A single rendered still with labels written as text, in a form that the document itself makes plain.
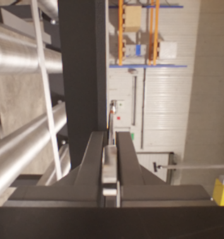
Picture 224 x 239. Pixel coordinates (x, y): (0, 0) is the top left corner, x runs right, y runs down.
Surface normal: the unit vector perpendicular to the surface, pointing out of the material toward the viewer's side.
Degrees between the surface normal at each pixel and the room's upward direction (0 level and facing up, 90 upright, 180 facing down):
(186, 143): 90
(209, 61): 90
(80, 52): 90
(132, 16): 90
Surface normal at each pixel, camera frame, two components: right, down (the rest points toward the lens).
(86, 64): 0.00, 0.27
